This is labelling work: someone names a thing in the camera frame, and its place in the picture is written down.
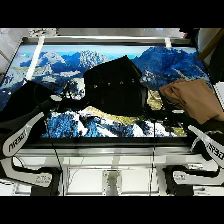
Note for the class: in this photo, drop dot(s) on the black shirt with buttons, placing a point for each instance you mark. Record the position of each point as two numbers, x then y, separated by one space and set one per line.
115 88

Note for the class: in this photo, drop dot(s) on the silver frame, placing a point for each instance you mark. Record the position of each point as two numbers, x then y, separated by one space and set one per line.
111 181

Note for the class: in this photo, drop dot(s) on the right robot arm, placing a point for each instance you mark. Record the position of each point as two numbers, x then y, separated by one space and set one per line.
213 148

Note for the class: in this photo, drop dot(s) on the tan garment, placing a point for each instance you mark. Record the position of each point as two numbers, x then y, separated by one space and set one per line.
196 100

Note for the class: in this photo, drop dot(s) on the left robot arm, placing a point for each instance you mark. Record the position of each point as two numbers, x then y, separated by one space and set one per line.
20 137

